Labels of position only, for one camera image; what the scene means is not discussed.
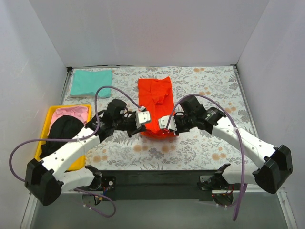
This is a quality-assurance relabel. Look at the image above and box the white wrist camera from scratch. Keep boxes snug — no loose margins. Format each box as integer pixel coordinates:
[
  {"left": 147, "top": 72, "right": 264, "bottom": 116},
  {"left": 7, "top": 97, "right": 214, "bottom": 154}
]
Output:
[
  {"left": 135, "top": 111, "right": 151, "bottom": 126},
  {"left": 158, "top": 115, "right": 177, "bottom": 131}
]

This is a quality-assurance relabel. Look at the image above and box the pink t shirt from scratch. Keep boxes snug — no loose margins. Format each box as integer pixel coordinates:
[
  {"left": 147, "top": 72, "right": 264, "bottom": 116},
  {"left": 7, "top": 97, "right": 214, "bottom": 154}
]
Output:
[{"left": 49, "top": 105, "right": 89, "bottom": 130}]

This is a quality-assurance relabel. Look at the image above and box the floral patterned table mat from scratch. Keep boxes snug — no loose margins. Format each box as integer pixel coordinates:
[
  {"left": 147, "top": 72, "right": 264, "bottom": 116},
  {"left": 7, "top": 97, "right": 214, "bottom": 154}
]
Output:
[{"left": 64, "top": 66, "right": 260, "bottom": 171}]

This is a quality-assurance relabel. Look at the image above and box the folded teal t shirt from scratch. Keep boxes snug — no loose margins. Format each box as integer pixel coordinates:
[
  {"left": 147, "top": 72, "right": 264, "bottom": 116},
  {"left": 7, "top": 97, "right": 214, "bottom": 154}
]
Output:
[{"left": 70, "top": 70, "right": 113, "bottom": 97}]

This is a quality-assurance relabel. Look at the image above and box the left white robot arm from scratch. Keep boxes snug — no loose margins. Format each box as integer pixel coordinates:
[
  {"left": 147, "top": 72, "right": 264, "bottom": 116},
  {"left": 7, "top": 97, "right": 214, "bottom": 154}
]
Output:
[{"left": 25, "top": 99, "right": 151, "bottom": 206}]

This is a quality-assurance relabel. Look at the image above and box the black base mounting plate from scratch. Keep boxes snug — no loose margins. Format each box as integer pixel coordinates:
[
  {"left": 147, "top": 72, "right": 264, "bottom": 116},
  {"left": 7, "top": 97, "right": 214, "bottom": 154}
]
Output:
[{"left": 73, "top": 169, "right": 244, "bottom": 202}]

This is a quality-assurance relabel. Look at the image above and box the yellow plastic tray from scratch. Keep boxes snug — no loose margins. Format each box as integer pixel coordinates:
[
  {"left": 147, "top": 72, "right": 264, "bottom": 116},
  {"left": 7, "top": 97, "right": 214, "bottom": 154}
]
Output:
[{"left": 34, "top": 104, "right": 92, "bottom": 171}]

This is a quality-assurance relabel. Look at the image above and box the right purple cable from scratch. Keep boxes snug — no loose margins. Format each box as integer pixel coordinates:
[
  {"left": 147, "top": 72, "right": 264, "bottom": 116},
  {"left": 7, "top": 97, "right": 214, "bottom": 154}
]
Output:
[{"left": 166, "top": 94, "right": 248, "bottom": 221}]

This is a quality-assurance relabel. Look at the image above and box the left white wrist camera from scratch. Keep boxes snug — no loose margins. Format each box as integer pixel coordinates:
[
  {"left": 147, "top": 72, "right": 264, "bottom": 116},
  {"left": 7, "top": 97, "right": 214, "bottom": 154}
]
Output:
[{"left": 135, "top": 111, "right": 151, "bottom": 126}]

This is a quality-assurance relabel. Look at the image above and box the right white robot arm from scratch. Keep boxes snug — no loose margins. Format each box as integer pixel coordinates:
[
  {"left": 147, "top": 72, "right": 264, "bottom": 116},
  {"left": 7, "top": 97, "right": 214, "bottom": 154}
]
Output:
[{"left": 159, "top": 94, "right": 293, "bottom": 194}]

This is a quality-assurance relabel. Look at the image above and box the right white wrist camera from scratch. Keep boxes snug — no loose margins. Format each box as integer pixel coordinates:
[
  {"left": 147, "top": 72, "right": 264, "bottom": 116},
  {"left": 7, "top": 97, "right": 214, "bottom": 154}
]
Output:
[{"left": 158, "top": 115, "right": 177, "bottom": 131}]

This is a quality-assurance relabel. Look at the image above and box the black t shirt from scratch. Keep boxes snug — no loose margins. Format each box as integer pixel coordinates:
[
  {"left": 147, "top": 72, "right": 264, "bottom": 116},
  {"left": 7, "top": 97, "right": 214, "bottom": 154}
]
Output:
[{"left": 40, "top": 115, "right": 84, "bottom": 159}]

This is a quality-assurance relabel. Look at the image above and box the orange t shirt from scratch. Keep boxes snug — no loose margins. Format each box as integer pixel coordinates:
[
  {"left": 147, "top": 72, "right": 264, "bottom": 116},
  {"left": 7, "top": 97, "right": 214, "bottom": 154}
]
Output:
[{"left": 138, "top": 77, "right": 175, "bottom": 140}]

